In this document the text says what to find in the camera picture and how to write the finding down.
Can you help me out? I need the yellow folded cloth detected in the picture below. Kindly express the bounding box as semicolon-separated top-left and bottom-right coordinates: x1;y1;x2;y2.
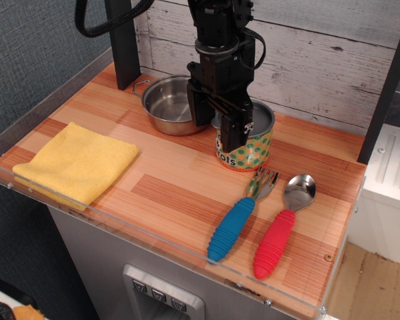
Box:
12;122;139;211

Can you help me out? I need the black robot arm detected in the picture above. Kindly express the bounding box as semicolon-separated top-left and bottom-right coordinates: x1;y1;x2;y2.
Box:
187;1;255;153

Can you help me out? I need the dark right frame post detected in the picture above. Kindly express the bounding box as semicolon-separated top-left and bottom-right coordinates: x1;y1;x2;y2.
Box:
357;39;400;165

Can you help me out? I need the blue handled fork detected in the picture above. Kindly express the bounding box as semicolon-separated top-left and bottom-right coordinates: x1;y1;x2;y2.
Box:
207;167;279;262

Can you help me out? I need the white toy cabinet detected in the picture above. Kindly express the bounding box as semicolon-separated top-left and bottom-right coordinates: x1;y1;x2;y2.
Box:
347;124;400;263

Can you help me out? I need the clear acrylic guard rail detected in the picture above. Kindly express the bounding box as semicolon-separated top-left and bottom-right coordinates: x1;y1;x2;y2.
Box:
0;51;365;319

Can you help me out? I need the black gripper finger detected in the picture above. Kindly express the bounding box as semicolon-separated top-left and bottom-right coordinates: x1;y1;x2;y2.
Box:
187;83;215;127
219;109;253;153

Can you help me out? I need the stainless steel pot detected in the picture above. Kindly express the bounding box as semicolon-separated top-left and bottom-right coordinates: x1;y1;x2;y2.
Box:
132;75;207;136

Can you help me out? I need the red handled spoon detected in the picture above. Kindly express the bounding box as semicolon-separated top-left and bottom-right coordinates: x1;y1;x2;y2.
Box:
253;173;316;280

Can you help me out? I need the orange object at corner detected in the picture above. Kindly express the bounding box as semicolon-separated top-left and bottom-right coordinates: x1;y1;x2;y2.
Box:
13;305;46;320

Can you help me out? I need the black sleeved cable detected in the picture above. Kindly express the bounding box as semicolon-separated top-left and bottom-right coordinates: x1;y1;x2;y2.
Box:
75;0;154;39

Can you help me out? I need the silver dispenser button panel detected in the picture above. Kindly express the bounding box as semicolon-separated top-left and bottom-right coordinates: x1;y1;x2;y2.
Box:
123;264;206;319

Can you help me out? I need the green orange dotted tin can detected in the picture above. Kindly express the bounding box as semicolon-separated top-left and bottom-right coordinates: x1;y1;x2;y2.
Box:
211;100;275;171

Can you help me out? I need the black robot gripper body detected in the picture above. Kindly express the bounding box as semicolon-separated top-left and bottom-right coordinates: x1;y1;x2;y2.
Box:
187;36;255;115

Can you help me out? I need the dark grey upright post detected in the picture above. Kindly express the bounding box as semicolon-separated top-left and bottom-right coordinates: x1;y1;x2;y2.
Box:
105;0;141;90

